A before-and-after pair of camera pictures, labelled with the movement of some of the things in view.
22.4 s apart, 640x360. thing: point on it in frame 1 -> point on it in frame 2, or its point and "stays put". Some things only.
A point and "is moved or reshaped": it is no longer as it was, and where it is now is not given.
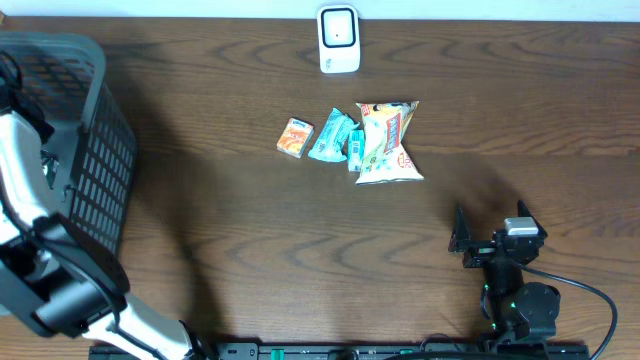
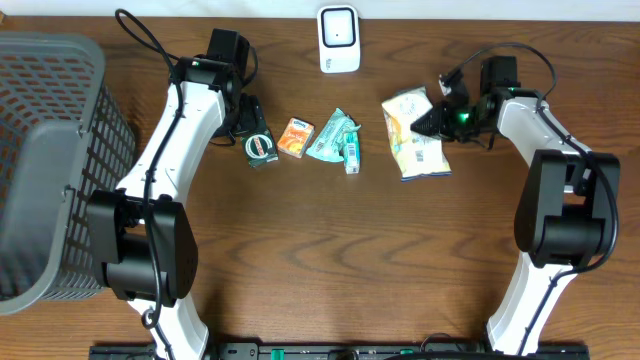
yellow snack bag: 384,158 -> 416,154
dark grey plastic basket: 56,88 stays put
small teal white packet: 356,149 is moved or reshaped
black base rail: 361,351 stays put
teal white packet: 328,145 stays put
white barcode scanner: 338,38 stays put
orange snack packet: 295,137 stays put
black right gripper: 480,251 -> 436,126
